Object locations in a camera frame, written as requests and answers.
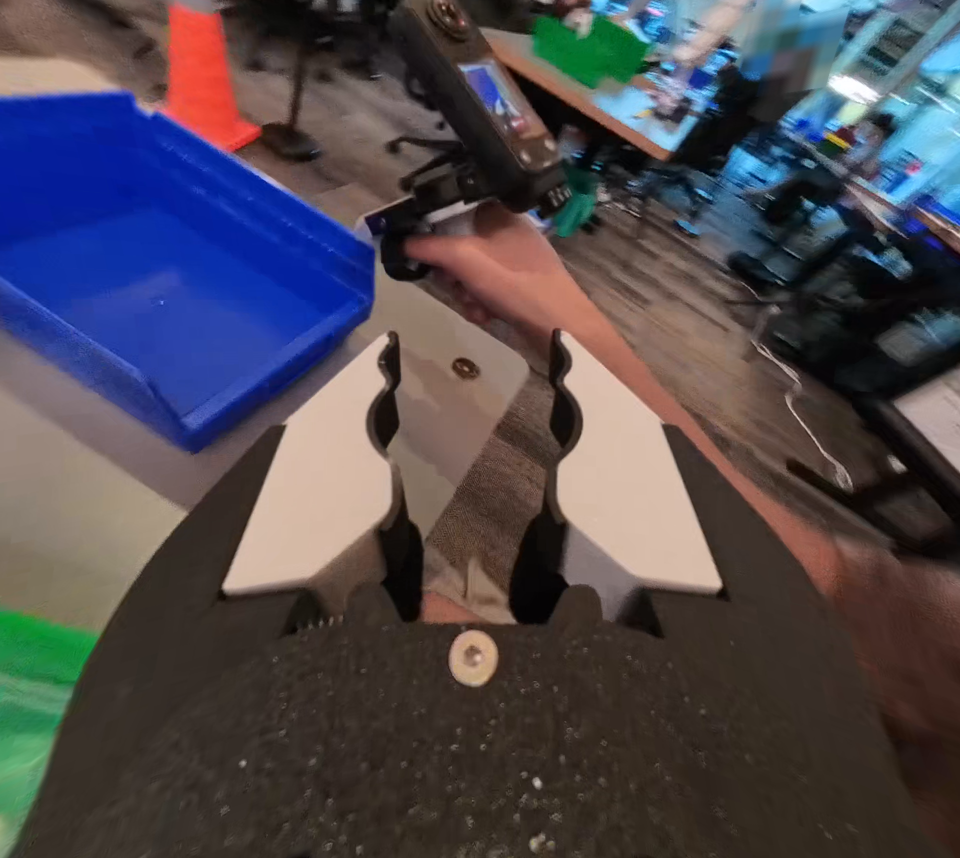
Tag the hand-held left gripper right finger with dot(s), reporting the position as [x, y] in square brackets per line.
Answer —
[630, 490]

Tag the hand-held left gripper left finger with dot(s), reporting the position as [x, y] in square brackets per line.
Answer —
[315, 490]

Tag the green plastic bin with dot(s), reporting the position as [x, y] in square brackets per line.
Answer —
[34, 678]

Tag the person's right forearm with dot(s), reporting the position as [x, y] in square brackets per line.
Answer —
[862, 573]

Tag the person's right hand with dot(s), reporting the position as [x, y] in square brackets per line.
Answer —
[487, 265]

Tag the small green bin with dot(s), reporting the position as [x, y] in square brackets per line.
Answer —
[589, 52]

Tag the wooden table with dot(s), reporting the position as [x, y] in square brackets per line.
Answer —
[600, 104]

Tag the round desk grommet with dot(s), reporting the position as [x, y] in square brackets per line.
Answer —
[466, 367]

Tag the black round-base stand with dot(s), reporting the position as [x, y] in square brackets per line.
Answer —
[289, 139]

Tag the blue plastic bin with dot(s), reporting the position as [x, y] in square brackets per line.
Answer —
[165, 273]

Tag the orange traffic cone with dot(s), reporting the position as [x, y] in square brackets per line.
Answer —
[196, 48]

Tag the white side table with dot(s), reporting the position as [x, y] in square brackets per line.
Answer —
[934, 415]

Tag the black office chair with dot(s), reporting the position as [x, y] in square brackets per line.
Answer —
[795, 220]

